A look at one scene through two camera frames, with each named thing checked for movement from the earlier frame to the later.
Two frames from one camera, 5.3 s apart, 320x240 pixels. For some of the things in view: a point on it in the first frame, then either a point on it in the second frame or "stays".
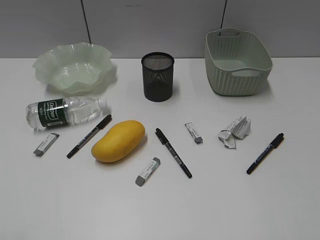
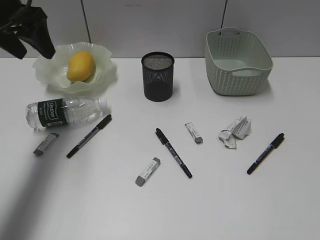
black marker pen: [105, 121] stays
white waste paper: [239, 129] stays
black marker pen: [165, 141] stays
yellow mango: [119, 141] to [81, 66]
